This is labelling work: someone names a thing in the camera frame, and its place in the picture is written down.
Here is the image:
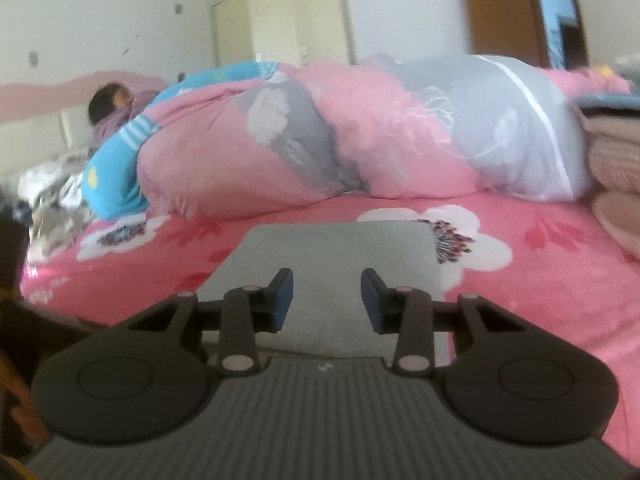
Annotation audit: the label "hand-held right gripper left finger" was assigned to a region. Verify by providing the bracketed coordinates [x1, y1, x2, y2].
[127, 267, 295, 377]

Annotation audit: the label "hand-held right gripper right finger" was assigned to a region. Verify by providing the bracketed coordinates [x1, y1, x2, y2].
[360, 267, 526, 377]

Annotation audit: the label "grey sweatpants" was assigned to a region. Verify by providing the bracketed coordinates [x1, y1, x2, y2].
[197, 222, 453, 361]

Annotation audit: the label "pink grey floral quilt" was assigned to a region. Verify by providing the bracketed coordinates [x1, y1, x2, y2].
[135, 52, 593, 221]

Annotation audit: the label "blue striped blanket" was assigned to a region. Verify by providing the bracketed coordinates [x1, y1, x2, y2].
[82, 60, 281, 221]

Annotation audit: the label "white patterned blanket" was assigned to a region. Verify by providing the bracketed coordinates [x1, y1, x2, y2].
[17, 147, 98, 266]

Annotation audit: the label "cream wardrobe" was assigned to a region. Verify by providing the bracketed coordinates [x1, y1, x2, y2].
[210, 0, 357, 68]

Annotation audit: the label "blue grey folded cloth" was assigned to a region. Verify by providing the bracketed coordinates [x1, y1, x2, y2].
[570, 92, 640, 123]

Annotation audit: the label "brown wooden door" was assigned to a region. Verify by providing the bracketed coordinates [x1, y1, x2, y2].
[460, 0, 551, 68]

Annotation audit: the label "pink cream headboard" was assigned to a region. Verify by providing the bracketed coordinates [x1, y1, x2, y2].
[0, 72, 166, 181]

